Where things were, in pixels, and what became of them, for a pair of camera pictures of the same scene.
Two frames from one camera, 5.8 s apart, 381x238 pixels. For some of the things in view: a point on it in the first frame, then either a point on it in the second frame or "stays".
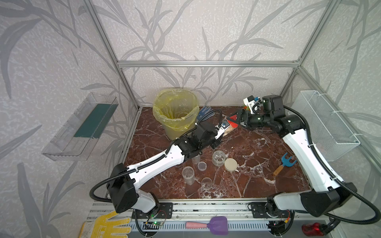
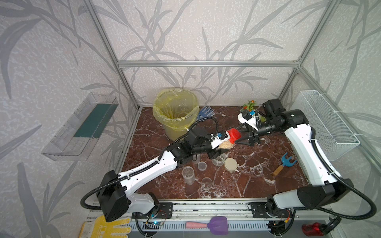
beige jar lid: x=230 y=164 stays
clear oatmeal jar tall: x=188 y=173 stays
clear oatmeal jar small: x=196 y=159 stays
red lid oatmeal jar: x=233 y=124 to x=226 y=145
